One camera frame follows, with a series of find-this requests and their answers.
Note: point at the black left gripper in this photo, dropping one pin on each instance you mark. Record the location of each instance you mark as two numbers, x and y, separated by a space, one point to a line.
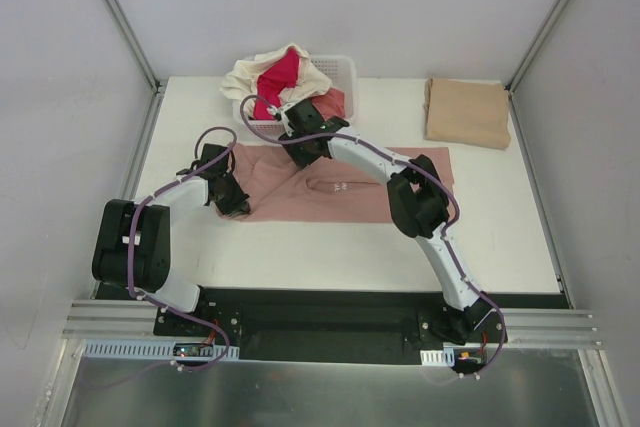
232 198

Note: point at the pink printed t-shirt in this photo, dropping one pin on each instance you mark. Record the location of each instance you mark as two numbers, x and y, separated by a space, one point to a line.
327 191

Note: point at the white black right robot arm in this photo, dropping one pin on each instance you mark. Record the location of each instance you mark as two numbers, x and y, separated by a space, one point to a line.
421 208

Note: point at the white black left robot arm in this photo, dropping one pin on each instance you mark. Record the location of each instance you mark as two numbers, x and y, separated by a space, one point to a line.
133 247

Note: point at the salmon red shirt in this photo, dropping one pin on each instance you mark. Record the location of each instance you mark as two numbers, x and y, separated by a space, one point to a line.
327 105

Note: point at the magenta shirt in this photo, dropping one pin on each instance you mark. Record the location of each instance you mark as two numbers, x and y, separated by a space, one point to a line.
281 75

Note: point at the cream white shirt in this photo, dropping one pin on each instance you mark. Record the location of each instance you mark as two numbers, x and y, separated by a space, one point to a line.
241 81

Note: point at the folded beige t-shirt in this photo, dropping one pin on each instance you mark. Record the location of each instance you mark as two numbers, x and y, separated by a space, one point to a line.
469 113

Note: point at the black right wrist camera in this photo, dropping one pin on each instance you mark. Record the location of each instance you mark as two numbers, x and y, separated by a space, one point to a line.
304 119

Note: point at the left aluminium frame post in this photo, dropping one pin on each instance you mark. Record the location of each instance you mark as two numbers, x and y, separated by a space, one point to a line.
132 43

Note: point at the aluminium frame post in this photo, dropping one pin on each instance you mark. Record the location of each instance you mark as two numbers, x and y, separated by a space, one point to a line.
132 43
542 34

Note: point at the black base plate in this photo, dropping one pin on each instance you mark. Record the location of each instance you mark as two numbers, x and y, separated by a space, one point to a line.
388 328

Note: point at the aluminium front rail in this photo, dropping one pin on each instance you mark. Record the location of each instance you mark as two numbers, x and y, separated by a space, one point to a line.
521 327

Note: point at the left white cable duct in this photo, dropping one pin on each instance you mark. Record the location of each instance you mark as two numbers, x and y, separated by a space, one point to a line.
157 350

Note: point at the white cable duct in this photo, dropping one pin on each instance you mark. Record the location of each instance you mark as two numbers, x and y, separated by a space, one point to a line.
437 358
157 350

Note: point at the right white cable duct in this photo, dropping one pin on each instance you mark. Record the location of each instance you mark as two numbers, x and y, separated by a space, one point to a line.
437 358

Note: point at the right aluminium frame post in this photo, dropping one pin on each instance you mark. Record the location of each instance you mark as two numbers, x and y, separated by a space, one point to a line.
542 34

